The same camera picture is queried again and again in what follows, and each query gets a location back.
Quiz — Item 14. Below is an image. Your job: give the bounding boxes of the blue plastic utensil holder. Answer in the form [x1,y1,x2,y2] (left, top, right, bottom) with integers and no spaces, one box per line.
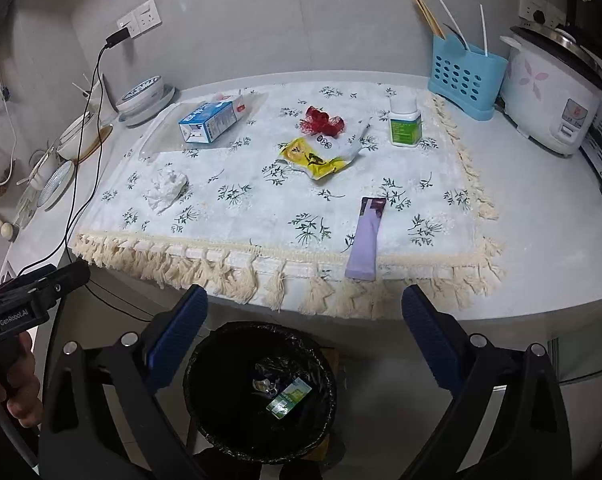
[427,35,509,122]

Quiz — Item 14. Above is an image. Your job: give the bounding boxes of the white container with sticks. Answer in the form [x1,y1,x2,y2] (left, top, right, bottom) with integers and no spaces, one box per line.
[71,72,106,112]

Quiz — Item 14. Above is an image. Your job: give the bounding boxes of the person's left hand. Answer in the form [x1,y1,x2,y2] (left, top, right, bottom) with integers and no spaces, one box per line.
[0,331,43,430]

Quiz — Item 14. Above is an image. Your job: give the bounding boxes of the wall socket with black plug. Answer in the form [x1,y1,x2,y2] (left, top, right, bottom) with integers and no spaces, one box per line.
[518,0,564,28]

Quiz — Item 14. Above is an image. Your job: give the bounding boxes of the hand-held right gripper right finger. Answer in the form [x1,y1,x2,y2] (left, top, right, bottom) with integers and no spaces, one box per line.
[401,284,574,480]

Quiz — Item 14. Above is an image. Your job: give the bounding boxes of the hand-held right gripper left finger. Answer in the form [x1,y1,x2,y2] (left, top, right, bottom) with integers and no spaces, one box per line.
[37,284,217,480]

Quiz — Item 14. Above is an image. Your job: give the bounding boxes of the white bowl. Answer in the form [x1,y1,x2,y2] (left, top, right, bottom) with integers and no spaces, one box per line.
[56,112,102,160]

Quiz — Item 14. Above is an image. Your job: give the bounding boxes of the white floral rice cooker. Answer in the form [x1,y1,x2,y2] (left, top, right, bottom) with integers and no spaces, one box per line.
[498,25,602,157]

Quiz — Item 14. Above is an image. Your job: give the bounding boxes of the wooden trivet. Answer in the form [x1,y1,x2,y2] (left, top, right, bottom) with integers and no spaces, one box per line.
[76,125,114,163]

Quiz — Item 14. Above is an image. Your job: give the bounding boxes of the yellow and white snack bag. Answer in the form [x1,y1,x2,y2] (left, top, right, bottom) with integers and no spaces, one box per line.
[278,117,374,181]

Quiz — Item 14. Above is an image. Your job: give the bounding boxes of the floral fringed tablecloth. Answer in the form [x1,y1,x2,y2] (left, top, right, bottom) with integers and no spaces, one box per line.
[68,82,506,318]

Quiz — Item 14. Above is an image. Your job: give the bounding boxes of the white tissue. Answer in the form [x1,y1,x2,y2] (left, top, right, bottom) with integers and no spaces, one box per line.
[144,169,189,213]

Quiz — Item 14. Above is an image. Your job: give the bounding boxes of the blue patterned bowl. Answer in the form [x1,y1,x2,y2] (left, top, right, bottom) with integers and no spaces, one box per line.
[115,75,166,113]

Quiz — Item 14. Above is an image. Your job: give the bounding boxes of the blue milk carton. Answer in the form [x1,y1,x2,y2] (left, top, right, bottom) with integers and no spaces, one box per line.
[177,101,239,145]

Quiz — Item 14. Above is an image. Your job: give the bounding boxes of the stacked blue white bowls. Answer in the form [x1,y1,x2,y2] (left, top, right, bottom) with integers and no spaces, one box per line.
[118,85,177,127]

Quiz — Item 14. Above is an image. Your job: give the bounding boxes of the white bottle green label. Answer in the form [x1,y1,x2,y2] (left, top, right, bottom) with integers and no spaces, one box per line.
[388,96,423,148]

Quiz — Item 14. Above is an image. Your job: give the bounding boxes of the red mesh net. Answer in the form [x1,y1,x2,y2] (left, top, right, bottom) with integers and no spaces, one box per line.
[301,105,346,137]

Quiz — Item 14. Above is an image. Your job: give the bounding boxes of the black trash bin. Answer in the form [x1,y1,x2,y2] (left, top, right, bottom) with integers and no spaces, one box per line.
[183,321,338,463]

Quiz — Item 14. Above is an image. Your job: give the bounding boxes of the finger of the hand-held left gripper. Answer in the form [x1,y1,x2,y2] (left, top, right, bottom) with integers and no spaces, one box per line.
[28,261,92,307]

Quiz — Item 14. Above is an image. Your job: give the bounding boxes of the purple sachet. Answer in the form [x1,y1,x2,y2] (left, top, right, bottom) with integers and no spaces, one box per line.
[345,196,388,281]

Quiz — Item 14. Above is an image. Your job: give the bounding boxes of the wooden chopstick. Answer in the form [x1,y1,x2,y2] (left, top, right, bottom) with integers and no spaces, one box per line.
[412,0,442,39]
[416,0,447,40]

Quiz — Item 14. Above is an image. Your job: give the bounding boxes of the black charger plug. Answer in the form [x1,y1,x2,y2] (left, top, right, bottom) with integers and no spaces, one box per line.
[104,27,132,50]

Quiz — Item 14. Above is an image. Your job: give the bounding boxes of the white wall socket panel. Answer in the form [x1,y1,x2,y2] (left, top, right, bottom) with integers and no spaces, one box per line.
[117,2,162,41]

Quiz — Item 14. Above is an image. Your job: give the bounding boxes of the green and white carton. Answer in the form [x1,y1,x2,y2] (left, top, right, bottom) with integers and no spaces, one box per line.
[266,379,312,418]

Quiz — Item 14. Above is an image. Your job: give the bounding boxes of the blue patterned plate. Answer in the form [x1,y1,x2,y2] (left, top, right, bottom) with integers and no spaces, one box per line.
[36,160,74,208]

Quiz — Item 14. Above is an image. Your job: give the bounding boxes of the black cable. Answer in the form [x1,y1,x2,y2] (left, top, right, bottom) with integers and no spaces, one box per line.
[46,44,154,322]

